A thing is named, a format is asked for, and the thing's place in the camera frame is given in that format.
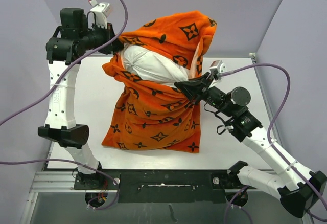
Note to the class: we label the white pillow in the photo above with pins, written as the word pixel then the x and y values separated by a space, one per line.
pixel 152 66

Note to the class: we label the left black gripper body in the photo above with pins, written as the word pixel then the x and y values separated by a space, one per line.
pixel 99 36

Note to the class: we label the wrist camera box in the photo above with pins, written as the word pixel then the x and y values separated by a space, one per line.
pixel 217 68
pixel 100 9

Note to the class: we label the orange patterned pillowcase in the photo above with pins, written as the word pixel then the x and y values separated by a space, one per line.
pixel 149 115

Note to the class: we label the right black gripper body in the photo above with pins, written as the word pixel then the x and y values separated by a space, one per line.
pixel 200 92

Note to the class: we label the aluminium frame rail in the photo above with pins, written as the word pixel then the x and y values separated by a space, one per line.
pixel 59 181

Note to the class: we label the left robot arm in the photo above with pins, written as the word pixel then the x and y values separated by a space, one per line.
pixel 70 41

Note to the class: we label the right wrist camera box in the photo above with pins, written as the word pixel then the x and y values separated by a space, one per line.
pixel 217 68

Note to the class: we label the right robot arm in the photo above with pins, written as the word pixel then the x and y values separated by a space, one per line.
pixel 293 184

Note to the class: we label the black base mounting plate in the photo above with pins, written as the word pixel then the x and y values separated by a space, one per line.
pixel 162 194

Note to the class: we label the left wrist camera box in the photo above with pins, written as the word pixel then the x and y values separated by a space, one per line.
pixel 100 9

